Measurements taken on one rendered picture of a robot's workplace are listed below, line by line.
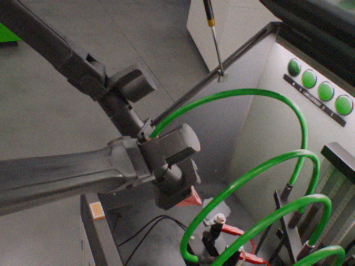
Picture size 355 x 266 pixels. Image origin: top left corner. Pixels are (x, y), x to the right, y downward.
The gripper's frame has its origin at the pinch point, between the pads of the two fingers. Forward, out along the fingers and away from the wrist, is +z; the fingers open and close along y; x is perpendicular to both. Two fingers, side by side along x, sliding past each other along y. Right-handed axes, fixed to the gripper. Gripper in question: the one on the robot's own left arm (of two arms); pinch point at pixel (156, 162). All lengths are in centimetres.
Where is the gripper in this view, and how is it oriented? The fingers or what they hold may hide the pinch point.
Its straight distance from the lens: 81.9
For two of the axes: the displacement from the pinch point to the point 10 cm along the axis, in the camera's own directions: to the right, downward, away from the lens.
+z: 5.4, 8.1, 2.3
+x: -8.2, 4.5, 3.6
